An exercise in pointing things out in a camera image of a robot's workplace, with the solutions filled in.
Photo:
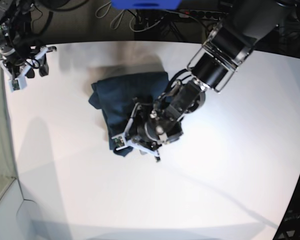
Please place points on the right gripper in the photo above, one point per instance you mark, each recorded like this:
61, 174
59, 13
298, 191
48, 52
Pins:
16, 67

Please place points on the blue box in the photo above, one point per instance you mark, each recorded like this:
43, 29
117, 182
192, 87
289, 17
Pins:
146, 4

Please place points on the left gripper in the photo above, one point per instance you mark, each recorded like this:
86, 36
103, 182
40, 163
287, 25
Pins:
136, 132

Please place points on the dark blue t-shirt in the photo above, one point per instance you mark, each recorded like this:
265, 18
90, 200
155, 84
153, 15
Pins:
114, 97

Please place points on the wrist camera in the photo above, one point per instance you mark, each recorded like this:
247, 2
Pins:
17, 84
120, 142

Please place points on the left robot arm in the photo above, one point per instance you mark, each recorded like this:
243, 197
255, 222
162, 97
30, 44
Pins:
225, 49

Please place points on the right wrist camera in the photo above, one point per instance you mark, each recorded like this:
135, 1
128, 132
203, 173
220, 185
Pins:
17, 84

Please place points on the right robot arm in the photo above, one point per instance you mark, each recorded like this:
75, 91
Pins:
21, 50

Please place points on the black power strip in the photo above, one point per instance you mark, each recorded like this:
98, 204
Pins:
202, 14

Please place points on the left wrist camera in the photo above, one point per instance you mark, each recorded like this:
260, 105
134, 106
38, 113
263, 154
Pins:
120, 142

